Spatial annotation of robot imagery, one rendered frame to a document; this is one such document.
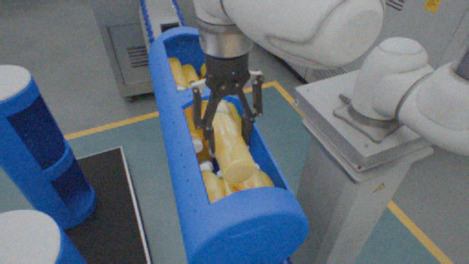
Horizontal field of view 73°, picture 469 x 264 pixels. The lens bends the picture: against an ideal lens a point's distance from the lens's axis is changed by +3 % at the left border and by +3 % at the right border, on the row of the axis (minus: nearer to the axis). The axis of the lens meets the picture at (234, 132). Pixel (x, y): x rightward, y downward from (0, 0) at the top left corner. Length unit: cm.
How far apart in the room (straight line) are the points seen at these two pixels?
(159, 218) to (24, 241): 124
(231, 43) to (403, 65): 58
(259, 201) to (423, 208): 188
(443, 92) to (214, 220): 60
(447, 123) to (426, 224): 151
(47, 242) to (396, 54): 101
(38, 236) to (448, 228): 216
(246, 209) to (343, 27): 42
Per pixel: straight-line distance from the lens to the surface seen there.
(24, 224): 100
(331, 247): 147
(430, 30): 209
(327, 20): 29
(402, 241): 223
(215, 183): 79
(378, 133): 107
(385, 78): 97
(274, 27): 32
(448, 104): 89
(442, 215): 246
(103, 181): 221
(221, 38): 48
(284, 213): 66
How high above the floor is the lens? 176
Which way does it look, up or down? 43 degrees down
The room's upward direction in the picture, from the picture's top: straight up
